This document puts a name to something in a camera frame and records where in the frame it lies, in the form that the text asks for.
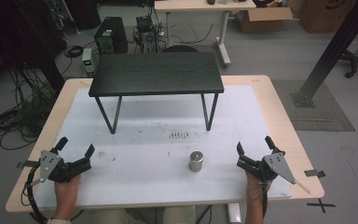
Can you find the small grey power supply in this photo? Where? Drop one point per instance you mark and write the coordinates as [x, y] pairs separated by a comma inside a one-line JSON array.
[[87, 59]]

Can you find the black tape cross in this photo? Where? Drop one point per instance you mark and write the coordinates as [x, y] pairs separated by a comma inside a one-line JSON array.
[[321, 205]]

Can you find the black curtain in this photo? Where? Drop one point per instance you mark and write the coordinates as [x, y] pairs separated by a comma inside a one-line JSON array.
[[21, 34]]

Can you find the black round stool seat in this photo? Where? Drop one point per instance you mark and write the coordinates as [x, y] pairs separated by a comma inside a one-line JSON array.
[[180, 48]]

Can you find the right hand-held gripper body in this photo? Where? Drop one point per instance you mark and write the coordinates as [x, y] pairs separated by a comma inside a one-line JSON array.
[[265, 168]]

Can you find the black metal post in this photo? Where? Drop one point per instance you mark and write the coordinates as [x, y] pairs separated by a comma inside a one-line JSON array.
[[335, 46]]

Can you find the white table leg foot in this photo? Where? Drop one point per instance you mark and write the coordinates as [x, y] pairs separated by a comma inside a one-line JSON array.
[[234, 213]]

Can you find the black computer tower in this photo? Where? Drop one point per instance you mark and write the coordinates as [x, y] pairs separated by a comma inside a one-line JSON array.
[[112, 34]]

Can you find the large closed cardboard box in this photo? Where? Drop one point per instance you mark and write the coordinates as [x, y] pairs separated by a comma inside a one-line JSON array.
[[323, 15]]

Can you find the person's right hand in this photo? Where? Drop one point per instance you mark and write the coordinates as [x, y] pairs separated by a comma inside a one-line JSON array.
[[254, 186]]

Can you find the black tape strip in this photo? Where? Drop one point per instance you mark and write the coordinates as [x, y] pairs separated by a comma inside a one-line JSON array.
[[314, 173], [28, 164]]

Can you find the silver metal cylinder weight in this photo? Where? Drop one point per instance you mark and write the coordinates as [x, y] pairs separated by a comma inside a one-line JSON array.
[[196, 161]]

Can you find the open cardboard box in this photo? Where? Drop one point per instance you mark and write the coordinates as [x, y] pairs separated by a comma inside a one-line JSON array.
[[261, 20]]

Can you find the open black computer case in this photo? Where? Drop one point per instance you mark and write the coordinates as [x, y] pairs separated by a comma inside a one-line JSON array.
[[146, 34]]

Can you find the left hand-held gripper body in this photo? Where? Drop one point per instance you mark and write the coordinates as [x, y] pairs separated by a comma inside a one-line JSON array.
[[54, 169]]

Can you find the black office chair base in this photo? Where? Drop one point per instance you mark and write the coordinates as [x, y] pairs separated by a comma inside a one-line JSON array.
[[357, 60]]

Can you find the light wooden table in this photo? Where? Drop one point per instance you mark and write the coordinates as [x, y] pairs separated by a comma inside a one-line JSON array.
[[295, 146]]

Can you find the person's left hand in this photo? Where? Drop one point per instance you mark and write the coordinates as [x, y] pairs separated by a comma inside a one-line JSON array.
[[66, 191]]

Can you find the small black wooden table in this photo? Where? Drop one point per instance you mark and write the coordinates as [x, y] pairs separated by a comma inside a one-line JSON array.
[[155, 73]]

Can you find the light desk with white legs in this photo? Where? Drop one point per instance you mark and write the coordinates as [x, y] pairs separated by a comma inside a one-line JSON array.
[[199, 5]]

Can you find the grey floor mat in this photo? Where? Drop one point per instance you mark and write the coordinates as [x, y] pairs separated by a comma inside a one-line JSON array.
[[323, 118]]

